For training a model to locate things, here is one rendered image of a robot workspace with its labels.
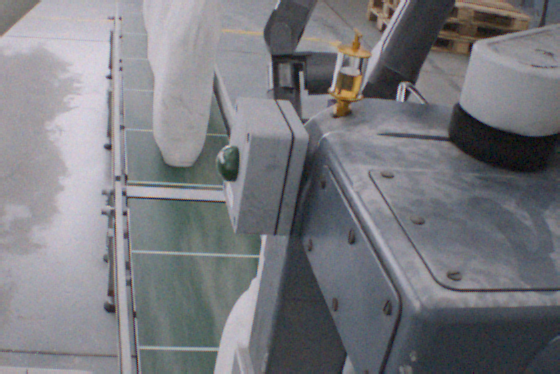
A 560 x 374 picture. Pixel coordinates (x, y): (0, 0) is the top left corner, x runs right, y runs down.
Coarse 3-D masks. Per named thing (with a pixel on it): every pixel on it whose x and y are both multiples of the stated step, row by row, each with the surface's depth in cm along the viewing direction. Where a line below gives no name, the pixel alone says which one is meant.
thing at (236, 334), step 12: (264, 240) 106; (252, 288) 129; (240, 300) 128; (252, 300) 112; (240, 312) 124; (252, 312) 111; (228, 324) 129; (240, 324) 122; (228, 336) 127; (240, 336) 115; (228, 348) 126; (228, 360) 123; (216, 372) 133; (228, 372) 122
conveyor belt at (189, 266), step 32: (160, 224) 228; (192, 224) 231; (224, 224) 234; (160, 256) 213; (192, 256) 215; (224, 256) 218; (256, 256) 221; (160, 288) 199; (192, 288) 202; (224, 288) 204; (160, 320) 187; (192, 320) 189; (224, 320) 192; (160, 352) 176; (192, 352) 178
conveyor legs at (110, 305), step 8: (112, 240) 234; (112, 248) 236; (112, 256) 237; (112, 264) 238; (112, 272) 240; (112, 280) 241; (128, 280) 244; (112, 288) 243; (112, 296) 245; (104, 304) 248; (112, 304) 247
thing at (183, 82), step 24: (168, 0) 268; (192, 0) 238; (216, 0) 245; (168, 24) 256; (192, 24) 241; (216, 24) 251; (168, 48) 249; (192, 48) 247; (216, 48) 256; (168, 72) 251; (192, 72) 251; (168, 96) 255; (192, 96) 256; (168, 120) 258; (192, 120) 260; (168, 144) 262; (192, 144) 264
